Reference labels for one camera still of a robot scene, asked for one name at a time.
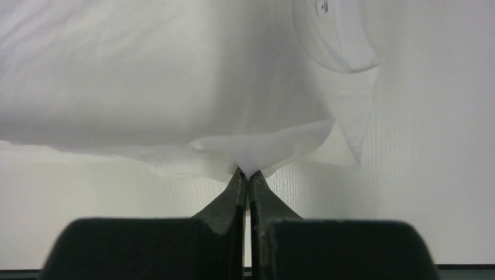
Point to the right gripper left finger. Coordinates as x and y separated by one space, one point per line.
209 245

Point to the white t-shirt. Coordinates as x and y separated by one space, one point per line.
192 88

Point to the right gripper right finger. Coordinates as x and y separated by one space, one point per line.
287 246

